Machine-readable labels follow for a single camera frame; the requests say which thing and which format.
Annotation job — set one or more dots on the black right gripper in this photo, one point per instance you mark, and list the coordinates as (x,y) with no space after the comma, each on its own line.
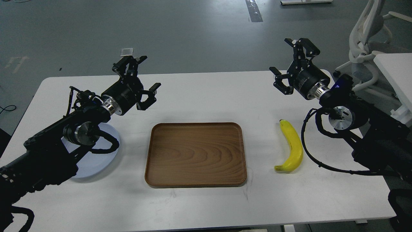
(302,74)

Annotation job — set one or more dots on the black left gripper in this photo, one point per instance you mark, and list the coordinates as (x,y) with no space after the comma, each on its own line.
(128,90)

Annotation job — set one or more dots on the light blue plate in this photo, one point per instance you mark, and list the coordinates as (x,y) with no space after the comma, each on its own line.
(92,164)

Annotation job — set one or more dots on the yellow banana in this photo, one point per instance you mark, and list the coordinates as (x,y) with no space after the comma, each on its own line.
(295,157)

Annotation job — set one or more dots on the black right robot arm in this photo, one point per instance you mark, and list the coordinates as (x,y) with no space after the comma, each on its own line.
(379,142)

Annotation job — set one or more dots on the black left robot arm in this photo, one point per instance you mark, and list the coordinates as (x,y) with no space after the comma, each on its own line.
(52,155)

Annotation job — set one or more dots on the white furniture base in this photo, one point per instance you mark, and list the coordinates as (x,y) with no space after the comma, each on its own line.
(300,2)

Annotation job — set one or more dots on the brown wooden tray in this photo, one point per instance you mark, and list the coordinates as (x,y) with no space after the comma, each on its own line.
(196,155)

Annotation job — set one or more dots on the white office chair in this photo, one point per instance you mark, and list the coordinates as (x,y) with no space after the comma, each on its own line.
(369,38)

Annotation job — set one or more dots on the white side table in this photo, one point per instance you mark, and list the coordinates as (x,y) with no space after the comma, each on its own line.
(397,69)

